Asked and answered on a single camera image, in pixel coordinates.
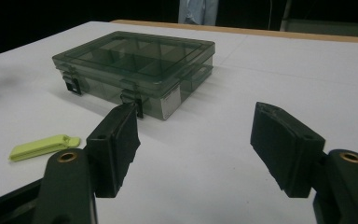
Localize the white table cover sheet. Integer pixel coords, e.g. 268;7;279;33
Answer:
0;21;358;224

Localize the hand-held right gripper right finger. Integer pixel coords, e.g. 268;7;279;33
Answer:
249;101;326;199

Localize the yellow-green plastic clip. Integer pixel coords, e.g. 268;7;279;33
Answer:
8;133;82;162

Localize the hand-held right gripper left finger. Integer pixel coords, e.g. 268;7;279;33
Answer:
85;102;142;199

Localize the light blue cloth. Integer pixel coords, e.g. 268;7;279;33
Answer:
177;0;220;27

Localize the grey transparent compartment storage box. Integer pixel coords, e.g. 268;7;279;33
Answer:
51;30;216;121

